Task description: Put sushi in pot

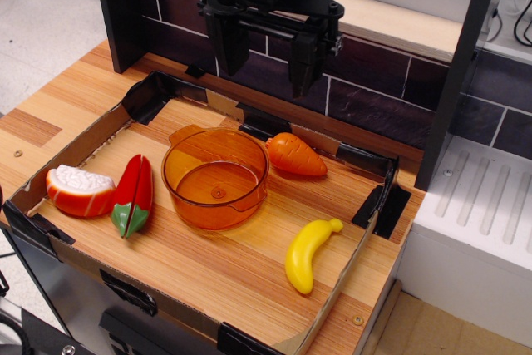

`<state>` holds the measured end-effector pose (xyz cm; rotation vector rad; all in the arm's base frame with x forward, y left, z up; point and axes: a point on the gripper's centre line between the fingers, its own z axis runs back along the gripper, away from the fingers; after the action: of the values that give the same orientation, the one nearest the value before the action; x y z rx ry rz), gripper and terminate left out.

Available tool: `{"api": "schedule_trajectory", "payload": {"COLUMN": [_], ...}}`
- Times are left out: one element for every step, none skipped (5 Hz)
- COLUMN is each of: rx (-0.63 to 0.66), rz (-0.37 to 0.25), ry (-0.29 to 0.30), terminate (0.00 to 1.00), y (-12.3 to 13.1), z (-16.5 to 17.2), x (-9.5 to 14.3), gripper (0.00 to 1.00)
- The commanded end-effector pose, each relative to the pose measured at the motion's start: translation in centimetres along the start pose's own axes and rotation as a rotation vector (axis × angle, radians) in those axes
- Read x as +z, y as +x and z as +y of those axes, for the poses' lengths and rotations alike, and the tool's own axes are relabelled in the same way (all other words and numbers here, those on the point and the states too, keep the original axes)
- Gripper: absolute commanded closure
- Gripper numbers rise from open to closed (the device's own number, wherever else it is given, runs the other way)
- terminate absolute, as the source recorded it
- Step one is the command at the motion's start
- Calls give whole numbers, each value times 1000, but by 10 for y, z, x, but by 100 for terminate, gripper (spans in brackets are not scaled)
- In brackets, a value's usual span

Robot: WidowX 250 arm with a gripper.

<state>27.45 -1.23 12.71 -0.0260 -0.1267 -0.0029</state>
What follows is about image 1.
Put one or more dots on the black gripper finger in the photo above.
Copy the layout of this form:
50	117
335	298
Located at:
306	59
229	39

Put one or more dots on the transparent orange plastic pot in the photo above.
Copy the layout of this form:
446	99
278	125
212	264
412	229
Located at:
216	177

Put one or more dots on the orange toy carrot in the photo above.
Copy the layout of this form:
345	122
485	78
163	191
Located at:
289	153

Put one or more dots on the yellow toy banana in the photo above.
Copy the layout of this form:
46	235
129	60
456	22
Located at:
299	257

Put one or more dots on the red toy chili pepper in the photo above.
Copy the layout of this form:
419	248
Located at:
133	197

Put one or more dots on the white toy sink drainboard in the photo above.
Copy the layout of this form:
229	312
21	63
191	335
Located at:
469	249

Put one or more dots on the dark grey vertical post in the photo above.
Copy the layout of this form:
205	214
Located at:
474	33

